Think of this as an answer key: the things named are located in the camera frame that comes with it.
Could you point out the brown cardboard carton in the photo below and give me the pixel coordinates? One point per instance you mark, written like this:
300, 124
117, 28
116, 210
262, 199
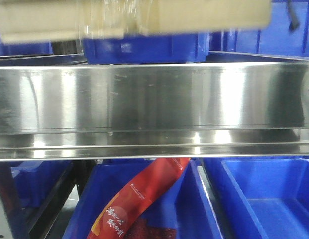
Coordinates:
24, 21

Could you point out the blue bin upper middle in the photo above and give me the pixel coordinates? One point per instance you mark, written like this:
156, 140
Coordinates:
178, 48

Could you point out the blue bin with snack bag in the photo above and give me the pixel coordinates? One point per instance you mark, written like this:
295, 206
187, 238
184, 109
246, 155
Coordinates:
184, 207

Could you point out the red snack bag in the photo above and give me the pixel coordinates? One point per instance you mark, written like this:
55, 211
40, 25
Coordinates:
136, 196

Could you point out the empty blue bin lower right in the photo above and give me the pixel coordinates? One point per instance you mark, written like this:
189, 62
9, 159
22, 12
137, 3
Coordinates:
263, 197

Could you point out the blue bin lower left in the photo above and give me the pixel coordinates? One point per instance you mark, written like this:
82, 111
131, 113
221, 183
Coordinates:
35, 179

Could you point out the blue bin upper right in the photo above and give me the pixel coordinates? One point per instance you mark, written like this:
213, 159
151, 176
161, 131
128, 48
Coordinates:
286, 35

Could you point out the blue bin upper left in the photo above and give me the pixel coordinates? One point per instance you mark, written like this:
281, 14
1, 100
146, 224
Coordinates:
44, 48

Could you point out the stainless steel shelf rail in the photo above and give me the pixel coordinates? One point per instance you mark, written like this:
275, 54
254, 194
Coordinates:
179, 110

